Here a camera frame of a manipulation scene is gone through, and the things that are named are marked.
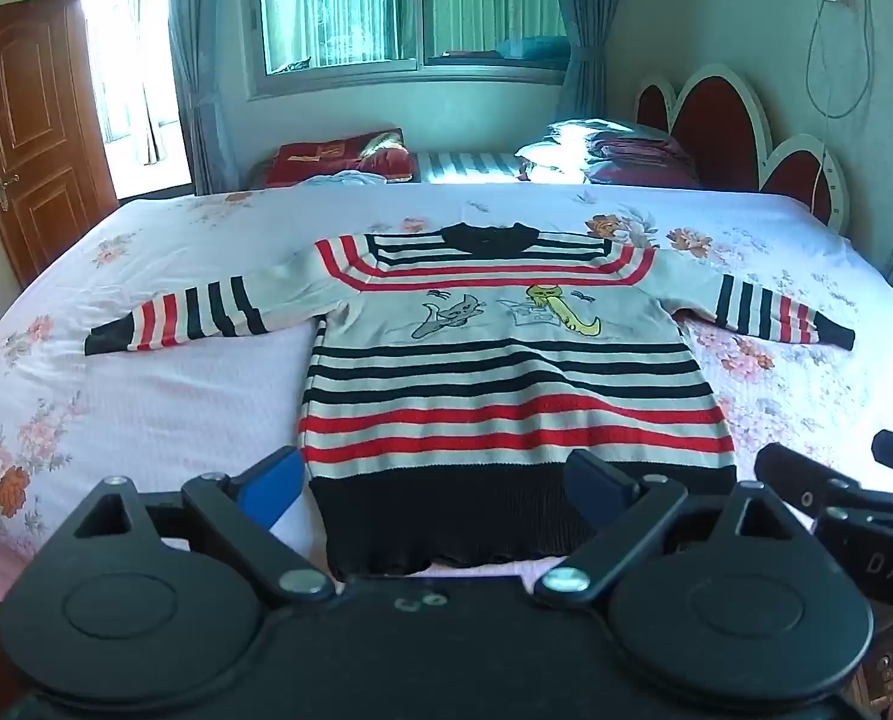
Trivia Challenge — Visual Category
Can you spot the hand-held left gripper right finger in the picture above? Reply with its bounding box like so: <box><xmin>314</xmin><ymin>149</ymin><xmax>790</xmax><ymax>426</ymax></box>
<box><xmin>534</xmin><ymin>448</ymin><xmax>796</xmax><ymax>610</ymax></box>

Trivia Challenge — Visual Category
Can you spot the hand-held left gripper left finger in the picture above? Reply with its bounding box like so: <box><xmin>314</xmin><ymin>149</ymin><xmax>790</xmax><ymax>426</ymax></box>
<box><xmin>73</xmin><ymin>446</ymin><xmax>336</xmax><ymax>610</ymax></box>

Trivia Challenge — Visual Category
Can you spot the striped cartoon print sweater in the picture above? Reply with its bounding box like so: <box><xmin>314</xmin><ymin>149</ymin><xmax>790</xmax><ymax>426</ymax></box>
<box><xmin>84</xmin><ymin>222</ymin><xmax>857</xmax><ymax>583</ymax></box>

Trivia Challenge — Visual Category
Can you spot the bed with floral sheet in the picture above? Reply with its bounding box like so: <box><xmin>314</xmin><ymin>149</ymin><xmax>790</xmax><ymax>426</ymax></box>
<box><xmin>0</xmin><ymin>181</ymin><xmax>893</xmax><ymax>605</ymax></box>

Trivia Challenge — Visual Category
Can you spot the light blue crumpled cloth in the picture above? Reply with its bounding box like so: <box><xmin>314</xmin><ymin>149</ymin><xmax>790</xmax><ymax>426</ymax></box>
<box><xmin>306</xmin><ymin>169</ymin><xmax>392</xmax><ymax>190</ymax></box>

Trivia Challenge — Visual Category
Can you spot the stack of folded quilts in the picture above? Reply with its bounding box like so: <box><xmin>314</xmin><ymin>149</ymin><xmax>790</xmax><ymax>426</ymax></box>
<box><xmin>582</xmin><ymin>129</ymin><xmax>700</xmax><ymax>188</ymax></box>

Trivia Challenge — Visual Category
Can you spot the red embroidered pillow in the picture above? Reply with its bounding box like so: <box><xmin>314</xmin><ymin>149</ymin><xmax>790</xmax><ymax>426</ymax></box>
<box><xmin>264</xmin><ymin>130</ymin><xmax>419</xmax><ymax>190</ymax></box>

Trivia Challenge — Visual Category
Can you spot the striped mattress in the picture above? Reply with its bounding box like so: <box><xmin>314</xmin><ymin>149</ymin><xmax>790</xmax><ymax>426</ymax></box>
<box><xmin>408</xmin><ymin>150</ymin><xmax>539</xmax><ymax>186</ymax></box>

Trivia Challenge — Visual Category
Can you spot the red and white headboard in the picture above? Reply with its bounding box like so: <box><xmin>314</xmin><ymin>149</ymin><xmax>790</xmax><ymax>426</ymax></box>
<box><xmin>633</xmin><ymin>64</ymin><xmax>850</xmax><ymax>235</ymax></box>

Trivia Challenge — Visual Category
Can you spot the brown wooden door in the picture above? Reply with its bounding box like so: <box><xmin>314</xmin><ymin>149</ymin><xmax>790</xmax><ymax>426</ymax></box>
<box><xmin>0</xmin><ymin>0</ymin><xmax>122</xmax><ymax>287</ymax></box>

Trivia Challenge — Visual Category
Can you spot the grey-blue curtain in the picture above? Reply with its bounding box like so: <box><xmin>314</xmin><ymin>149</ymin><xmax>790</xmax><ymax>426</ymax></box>
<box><xmin>549</xmin><ymin>0</ymin><xmax>629</xmax><ymax>122</ymax></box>
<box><xmin>161</xmin><ymin>0</ymin><xmax>246</xmax><ymax>197</ymax></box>

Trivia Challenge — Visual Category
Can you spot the teal cushion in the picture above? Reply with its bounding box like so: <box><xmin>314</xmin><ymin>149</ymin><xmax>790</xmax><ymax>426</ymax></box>
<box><xmin>497</xmin><ymin>35</ymin><xmax>572</xmax><ymax>62</ymax></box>

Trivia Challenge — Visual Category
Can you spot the sliding glass window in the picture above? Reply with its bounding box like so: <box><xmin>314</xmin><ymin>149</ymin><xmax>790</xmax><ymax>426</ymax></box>
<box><xmin>248</xmin><ymin>0</ymin><xmax>576</xmax><ymax>100</ymax></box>

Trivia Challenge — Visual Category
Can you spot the hanging wall cable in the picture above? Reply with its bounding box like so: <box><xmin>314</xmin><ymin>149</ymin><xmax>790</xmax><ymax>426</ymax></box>
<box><xmin>804</xmin><ymin>0</ymin><xmax>872</xmax><ymax>122</ymax></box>

